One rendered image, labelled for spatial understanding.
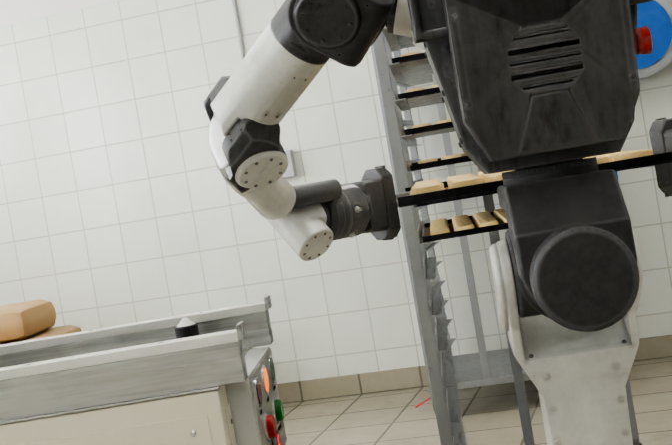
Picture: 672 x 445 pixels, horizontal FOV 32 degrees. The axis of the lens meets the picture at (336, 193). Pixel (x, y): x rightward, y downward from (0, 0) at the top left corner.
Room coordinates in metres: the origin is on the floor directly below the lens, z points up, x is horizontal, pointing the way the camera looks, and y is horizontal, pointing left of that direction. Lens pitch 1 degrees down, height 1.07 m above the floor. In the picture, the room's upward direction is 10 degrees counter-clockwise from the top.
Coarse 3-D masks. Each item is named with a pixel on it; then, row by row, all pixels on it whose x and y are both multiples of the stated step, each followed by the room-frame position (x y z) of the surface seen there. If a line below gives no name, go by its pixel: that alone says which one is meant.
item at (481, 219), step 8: (456, 216) 3.48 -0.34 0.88; (464, 216) 3.41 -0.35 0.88; (472, 216) 3.48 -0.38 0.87; (480, 216) 3.27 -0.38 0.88; (488, 216) 3.21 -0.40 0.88; (496, 216) 3.36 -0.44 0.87; (504, 216) 3.08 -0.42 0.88; (432, 224) 3.28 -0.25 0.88; (440, 224) 3.22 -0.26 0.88; (448, 224) 3.20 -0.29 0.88; (456, 224) 3.09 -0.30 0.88; (464, 224) 3.04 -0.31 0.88; (472, 224) 2.98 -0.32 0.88; (480, 224) 2.96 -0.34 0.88; (488, 224) 2.95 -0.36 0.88; (496, 224) 2.96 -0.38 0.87; (432, 232) 2.97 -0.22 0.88; (440, 232) 2.96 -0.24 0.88
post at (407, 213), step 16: (384, 48) 2.93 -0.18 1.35; (384, 64) 2.93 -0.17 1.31; (384, 80) 2.93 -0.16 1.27; (384, 96) 2.93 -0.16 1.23; (384, 112) 2.93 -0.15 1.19; (400, 144) 2.93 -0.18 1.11; (400, 160) 2.93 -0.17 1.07; (400, 176) 2.93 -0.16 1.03; (400, 192) 2.93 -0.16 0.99; (400, 208) 2.93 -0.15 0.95; (416, 240) 2.93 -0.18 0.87; (416, 256) 2.93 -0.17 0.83; (416, 272) 2.93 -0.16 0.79; (416, 288) 2.93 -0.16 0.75; (432, 336) 2.93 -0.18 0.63; (432, 352) 2.93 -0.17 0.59; (432, 368) 2.93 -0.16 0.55; (432, 384) 2.93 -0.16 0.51; (448, 432) 2.93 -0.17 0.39
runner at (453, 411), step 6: (456, 384) 3.40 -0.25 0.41; (450, 390) 3.33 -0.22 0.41; (456, 390) 3.32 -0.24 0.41; (450, 396) 3.25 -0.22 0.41; (456, 396) 3.23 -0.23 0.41; (450, 402) 3.17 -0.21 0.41; (456, 402) 3.16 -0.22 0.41; (450, 408) 3.09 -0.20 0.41; (456, 408) 3.08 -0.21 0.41; (450, 414) 3.02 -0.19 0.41; (456, 414) 3.01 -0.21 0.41; (450, 420) 2.95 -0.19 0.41; (456, 420) 2.94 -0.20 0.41
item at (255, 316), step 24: (216, 312) 1.70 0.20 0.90; (240, 312) 1.70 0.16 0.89; (264, 312) 1.70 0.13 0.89; (72, 336) 1.71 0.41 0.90; (96, 336) 1.71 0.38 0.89; (120, 336) 1.71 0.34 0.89; (144, 336) 1.71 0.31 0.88; (168, 336) 1.71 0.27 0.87; (264, 336) 1.70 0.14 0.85; (0, 360) 1.72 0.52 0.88; (24, 360) 1.72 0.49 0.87
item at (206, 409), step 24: (96, 408) 1.41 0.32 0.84; (120, 408) 1.41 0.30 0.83; (144, 408) 1.41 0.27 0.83; (168, 408) 1.40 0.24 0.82; (192, 408) 1.40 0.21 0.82; (216, 408) 1.40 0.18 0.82; (0, 432) 1.42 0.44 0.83; (24, 432) 1.41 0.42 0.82; (48, 432) 1.41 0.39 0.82; (72, 432) 1.41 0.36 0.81; (96, 432) 1.41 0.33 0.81; (120, 432) 1.41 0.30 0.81; (144, 432) 1.40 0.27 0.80; (168, 432) 1.40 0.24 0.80; (192, 432) 1.40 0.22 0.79; (216, 432) 1.40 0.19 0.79
